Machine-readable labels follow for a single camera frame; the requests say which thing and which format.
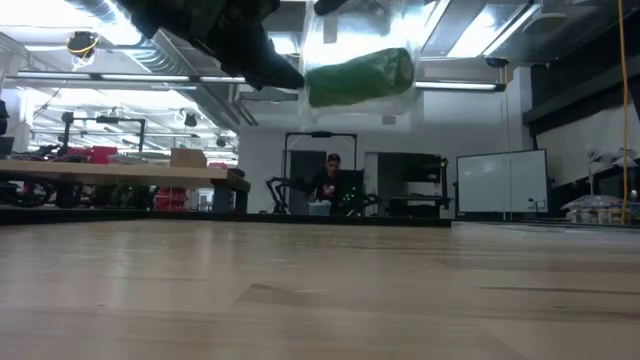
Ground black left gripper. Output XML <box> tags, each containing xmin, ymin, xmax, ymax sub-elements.
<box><xmin>117</xmin><ymin>0</ymin><xmax>306</xmax><ymax>92</ymax></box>

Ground clear plastic zip bag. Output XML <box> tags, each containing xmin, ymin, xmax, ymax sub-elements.
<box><xmin>298</xmin><ymin>0</ymin><xmax>427</xmax><ymax>120</ymax></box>

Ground green bandage roll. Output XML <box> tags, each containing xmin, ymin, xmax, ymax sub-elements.
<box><xmin>305</xmin><ymin>47</ymin><xmax>416</xmax><ymax>109</ymax></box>

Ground cardboard box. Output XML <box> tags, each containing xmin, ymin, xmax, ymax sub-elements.
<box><xmin>169</xmin><ymin>147</ymin><xmax>208</xmax><ymax>169</ymax></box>

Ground long ceiling light fixture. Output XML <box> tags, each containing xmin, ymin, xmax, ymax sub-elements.
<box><xmin>4</xmin><ymin>71</ymin><xmax>506</xmax><ymax>94</ymax></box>

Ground person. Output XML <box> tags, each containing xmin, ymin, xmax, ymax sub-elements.
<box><xmin>309</xmin><ymin>152</ymin><xmax>354</xmax><ymax>216</ymax></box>

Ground black metal stand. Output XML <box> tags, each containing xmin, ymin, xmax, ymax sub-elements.
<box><xmin>60</xmin><ymin>112</ymin><xmax>147</xmax><ymax>156</ymax></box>

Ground white plastic tub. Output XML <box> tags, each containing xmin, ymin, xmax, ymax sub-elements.
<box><xmin>307</xmin><ymin>199</ymin><xmax>333</xmax><ymax>217</ymax></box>

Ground red storage drawers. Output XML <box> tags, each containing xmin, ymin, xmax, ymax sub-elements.
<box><xmin>153</xmin><ymin>185</ymin><xmax>189</xmax><ymax>212</ymax></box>

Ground black equipment cart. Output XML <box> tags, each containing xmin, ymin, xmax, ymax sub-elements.
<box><xmin>377</xmin><ymin>152</ymin><xmax>451</xmax><ymax>220</ymax></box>

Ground red plastic bin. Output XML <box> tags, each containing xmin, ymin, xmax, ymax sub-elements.
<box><xmin>67</xmin><ymin>146</ymin><xmax>119</xmax><ymax>165</ymax></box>

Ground wooden workbench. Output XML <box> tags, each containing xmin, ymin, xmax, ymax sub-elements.
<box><xmin>0</xmin><ymin>159</ymin><xmax>251</xmax><ymax>214</ymax></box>

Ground whiteboard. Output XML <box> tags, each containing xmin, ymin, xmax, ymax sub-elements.
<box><xmin>455</xmin><ymin>148</ymin><xmax>550</xmax><ymax>216</ymax></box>

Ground wrapped pack of bottles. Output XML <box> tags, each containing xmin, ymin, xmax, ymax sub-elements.
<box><xmin>562</xmin><ymin>194</ymin><xmax>640</xmax><ymax>225</ymax></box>

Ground black metal frame rig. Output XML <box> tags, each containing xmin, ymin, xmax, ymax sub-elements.
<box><xmin>283</xmin><ymin>131</ymin><xmax>359</xmax><ymax>216</ymax></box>

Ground yellow black cord reel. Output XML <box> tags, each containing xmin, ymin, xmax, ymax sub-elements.
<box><xmin>65</xmin><ymin>30</ymin><xmax>100</xmax><ymax>69</ymax></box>

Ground yellow hanging cable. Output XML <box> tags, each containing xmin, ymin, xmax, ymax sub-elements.
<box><xmin>617</xmin><ymin>0</ymin><xmax>630</xmax><ymax>226</ymax></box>

